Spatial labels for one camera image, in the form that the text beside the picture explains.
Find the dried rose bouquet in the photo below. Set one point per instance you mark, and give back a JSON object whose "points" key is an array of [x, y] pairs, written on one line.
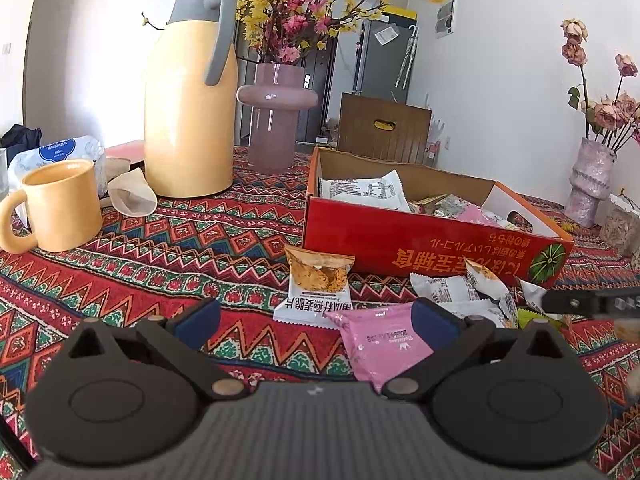
{"points": [[607, 115]]}

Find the red patterned tablecloth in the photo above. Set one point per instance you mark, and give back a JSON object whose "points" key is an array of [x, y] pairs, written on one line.
{"points": [[175, 260]]}

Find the pink mushroom-shaped vase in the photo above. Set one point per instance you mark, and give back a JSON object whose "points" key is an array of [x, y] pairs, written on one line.
{"points": [[272, 130]]}

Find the large cream silver snack packet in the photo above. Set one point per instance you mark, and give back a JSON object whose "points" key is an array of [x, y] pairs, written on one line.
{"points": [[365, 190]]}

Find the clear drinking glass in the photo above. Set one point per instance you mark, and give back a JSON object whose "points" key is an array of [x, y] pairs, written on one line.
{"points": [[3, 175]]}

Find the dark bag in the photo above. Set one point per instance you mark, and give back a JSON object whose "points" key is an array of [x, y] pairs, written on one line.
{"points": [[20, 137]]}

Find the yellow ceramic mug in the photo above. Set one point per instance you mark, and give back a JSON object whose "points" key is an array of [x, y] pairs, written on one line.
{"points": [[65, 210]]}

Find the yellow black box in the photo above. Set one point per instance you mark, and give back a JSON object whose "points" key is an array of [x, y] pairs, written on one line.
{"points": [[402, 15]]}

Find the pink textured vase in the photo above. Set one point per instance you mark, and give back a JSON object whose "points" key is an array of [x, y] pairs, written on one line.
{"points": [[590, 185]]}

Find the pale pink dried flowers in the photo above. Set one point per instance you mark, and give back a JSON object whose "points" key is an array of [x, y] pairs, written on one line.
{"points": [[437, 135]]}

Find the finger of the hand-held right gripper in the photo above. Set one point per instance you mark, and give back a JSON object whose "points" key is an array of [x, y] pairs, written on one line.
{"points": [[572, 302]]}

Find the yellow and pink flower bouquet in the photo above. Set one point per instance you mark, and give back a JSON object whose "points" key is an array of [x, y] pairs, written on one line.
{"points": [[295, 15]]}

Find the clear storage jar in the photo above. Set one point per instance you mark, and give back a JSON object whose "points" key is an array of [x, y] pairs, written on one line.
{"points": [[620, 225]]}

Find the white orange-topped snack packet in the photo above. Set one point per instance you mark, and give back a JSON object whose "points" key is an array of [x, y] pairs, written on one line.
{"points": [[315, 285]]}

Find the green snack packet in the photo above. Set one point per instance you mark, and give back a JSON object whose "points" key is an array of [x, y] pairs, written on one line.
{"points": [[532, 317]]}

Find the red cardboard box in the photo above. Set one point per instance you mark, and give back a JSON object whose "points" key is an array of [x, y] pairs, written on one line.
{"points": [[380, 245]]}

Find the pink book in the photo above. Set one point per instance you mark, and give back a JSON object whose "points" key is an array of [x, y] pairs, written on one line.
{"points": [[127, 150]]}

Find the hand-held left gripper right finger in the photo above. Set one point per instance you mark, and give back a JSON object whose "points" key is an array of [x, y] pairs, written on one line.
{"points": [[435, 325]]}

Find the pink snack packet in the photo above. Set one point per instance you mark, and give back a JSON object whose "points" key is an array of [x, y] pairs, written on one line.
{"points": [[380, 345], [482, 217]]}

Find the blue white wet wipes pack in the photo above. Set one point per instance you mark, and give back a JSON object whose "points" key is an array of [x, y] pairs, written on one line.
{"points": [[55, 147]]}

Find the white wall notice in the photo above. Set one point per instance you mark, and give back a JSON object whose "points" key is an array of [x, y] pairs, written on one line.
{"points": [[445, 19]]}

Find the white brown-edged snack packet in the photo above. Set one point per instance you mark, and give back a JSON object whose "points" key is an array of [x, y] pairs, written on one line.
{"points": [[492, 285]]}

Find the grey refrigerator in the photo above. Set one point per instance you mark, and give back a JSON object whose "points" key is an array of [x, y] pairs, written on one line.
{"points": [[380, 70]]}

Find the dark entrance door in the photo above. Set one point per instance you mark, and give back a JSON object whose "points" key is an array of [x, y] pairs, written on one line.
{"points": [[315, 115]]}

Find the fallen yellow petals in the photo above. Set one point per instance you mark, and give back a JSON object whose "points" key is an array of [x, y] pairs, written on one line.
{"points": [[572, 227]]}

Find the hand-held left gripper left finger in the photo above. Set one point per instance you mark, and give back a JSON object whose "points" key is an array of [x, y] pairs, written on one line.
{"points": [[195, 322]]}

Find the white folded umbrella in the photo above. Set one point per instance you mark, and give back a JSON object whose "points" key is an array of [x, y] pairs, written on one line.
{"points": [[409, 55]]}

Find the white paper sheet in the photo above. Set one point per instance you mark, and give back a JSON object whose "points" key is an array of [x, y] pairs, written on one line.
{"points": [[386, 36]]}

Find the brown cardboard box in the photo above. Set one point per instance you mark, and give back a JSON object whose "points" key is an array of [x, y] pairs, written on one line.
{"points": [[370, 140]]}

